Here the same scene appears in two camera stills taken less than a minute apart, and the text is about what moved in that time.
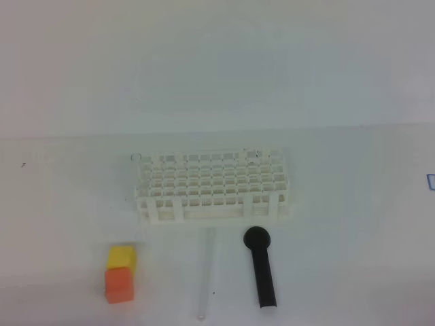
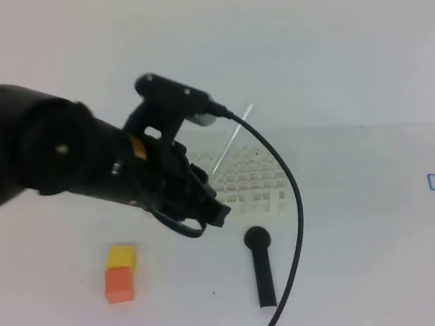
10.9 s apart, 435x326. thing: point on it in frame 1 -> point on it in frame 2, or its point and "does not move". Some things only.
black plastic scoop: [257, 239] does not move
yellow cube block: [122, 256] does not move
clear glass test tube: [206, 261] -> [231, 142]
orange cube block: [118, 284] does not move
